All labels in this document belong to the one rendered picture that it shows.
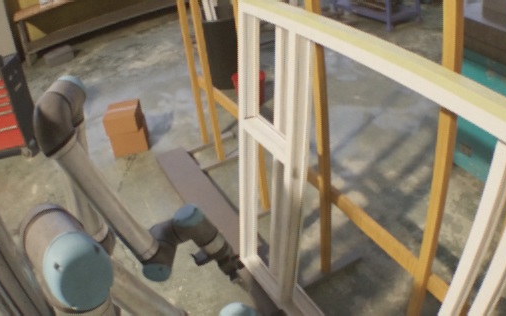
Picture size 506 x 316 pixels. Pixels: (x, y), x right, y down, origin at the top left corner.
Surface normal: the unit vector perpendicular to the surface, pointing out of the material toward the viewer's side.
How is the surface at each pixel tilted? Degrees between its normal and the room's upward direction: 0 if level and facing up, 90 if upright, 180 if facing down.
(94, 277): 83
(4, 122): 90
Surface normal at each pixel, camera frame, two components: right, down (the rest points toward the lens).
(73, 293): 0.69, 0.19
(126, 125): 0.07, 0.53
